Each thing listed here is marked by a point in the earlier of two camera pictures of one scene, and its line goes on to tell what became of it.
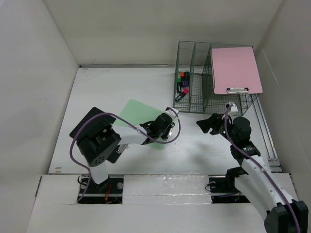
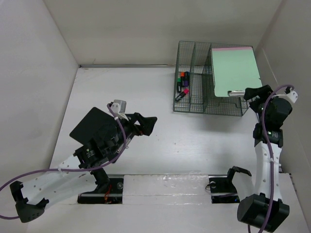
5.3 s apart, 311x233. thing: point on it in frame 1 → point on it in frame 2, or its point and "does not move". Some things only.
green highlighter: x=179 y=85 does not move
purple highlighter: x=186 y=83 does not move
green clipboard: x=140 y=113 → x=234 y=71
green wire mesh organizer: x=196 y=58 does not move
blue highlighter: x=187 y=75 does not move
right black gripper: x=213 y=122 → x=264 y=92
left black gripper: x=164 y=135 → x=146 y=124
